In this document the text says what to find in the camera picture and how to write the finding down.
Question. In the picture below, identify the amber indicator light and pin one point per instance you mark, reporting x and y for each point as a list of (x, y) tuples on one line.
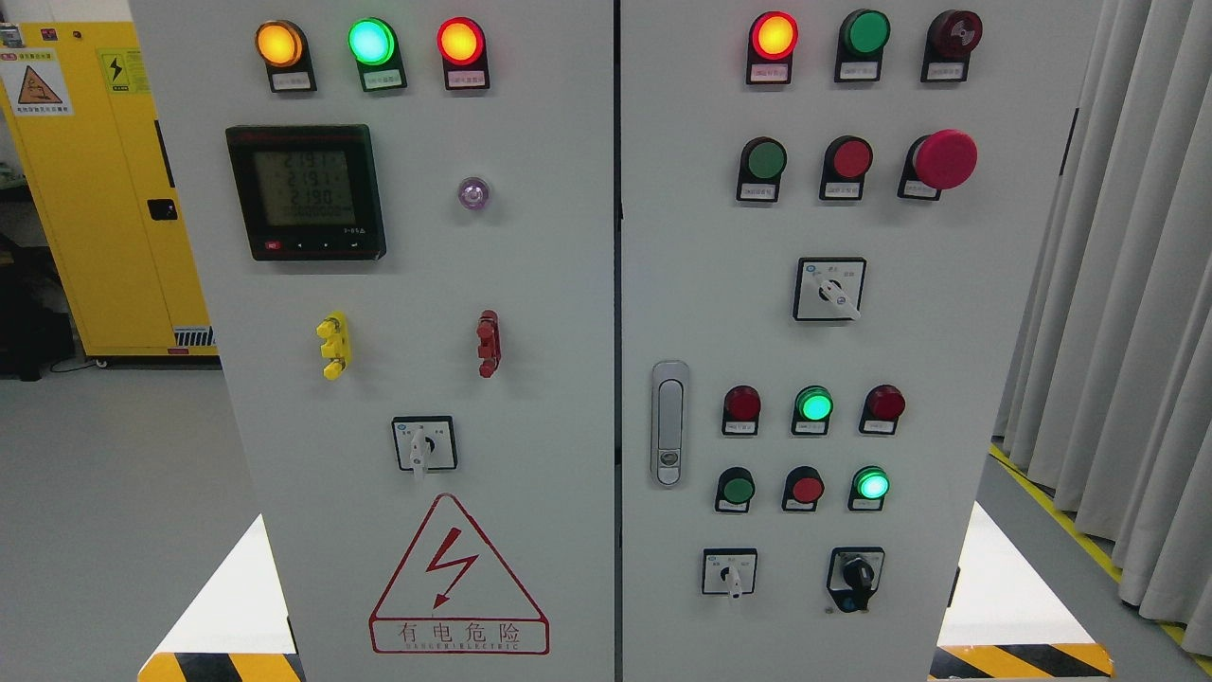
[(285, 51)]

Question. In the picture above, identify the dark red indicator left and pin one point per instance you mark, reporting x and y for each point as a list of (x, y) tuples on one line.
[(741, 410)]

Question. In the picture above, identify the dark red indicator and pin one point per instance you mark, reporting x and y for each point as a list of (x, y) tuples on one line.
[(741, 410), (882, 408)]

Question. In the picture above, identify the green push button lower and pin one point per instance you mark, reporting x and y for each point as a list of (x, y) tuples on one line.
[(735, 491)]

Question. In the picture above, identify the green push button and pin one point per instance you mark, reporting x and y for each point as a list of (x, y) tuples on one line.
[(762, 162), (735, 491)]

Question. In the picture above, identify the small purple indicator lens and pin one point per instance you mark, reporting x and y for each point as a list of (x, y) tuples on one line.
[(474, 193)]

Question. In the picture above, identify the lit green indicator middle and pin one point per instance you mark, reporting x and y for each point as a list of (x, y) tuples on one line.
[(812, 411)]

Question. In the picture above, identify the green push button upper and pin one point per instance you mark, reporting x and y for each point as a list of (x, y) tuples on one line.
[(762, 162)]

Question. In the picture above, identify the grey left cabinet door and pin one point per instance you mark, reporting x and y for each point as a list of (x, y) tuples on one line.
[(536, 440)]

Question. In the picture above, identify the grey cabinet door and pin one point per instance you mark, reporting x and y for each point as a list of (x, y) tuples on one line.
[(536, 440), (708, 280)]

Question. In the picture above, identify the red push button lower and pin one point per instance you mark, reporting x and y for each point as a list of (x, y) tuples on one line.
[(803, 489)]

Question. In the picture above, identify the red push button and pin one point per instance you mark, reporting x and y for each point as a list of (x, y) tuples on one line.
[(846, 162), (803, 489)]

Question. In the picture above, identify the grey right cabinet door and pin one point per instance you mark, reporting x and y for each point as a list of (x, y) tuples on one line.
[(708, 280)]

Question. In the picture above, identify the dark red indicator right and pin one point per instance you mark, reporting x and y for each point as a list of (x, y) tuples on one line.
[(882, 408)]

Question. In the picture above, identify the red electric danger sticker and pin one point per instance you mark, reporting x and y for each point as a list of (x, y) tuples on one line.
[(453, 594)]

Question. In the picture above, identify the lit green button lower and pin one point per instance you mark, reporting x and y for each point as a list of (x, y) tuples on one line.
[(869, 487)]

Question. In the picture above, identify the red push button upper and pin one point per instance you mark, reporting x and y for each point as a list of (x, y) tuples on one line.
[(846, 162)]

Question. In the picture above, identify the black digital power meter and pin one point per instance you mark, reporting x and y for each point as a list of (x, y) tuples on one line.
[(308, 192)]

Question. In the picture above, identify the red indicator light top left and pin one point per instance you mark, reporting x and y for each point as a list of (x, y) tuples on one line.
[(464, 54)]

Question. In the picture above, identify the red lit indicator right door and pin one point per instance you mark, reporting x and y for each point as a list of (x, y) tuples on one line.
[(769, 52)]

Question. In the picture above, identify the green indicator light top left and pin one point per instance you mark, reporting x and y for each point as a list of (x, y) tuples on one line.
[(374, 46)]

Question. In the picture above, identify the red emergency stop mushroom button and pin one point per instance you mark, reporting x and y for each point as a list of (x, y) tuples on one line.
[(937, 162)]

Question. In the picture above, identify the dark green indicator right top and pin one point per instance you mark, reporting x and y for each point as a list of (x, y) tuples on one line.
[(860, 43)]

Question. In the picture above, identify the dark red buzzer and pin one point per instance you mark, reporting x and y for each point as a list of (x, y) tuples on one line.
[(950, 41)]

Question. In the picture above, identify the left white base with stripes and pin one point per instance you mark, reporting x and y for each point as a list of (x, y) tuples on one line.
[(237, 628)]

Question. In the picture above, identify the white base with stripes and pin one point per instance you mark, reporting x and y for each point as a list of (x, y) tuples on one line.
[(1005, 624), (237, 628)]

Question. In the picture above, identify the right white base with stripes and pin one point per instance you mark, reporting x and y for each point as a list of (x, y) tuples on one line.
[(1005, 624)]

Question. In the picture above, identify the grey curtain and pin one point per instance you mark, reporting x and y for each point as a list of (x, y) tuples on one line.
[(1107, 401)]

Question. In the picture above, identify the yellow safety cabinet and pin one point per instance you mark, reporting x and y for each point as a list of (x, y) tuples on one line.
[(79, 102)]

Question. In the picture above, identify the silver door lock handle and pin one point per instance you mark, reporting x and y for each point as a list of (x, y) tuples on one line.
[(668, 393)]

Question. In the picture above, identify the red terminal post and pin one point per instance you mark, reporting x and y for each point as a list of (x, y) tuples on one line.
[(489, 350)]

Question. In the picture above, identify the lower white rotary selector switch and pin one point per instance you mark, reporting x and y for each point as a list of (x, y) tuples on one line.
[(729, 571)]

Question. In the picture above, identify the yellow terminal post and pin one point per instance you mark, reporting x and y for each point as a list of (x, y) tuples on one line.
[(333, 331)]

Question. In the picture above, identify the black key selector switch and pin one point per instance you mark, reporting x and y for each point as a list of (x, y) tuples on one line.
[(854, 576)]

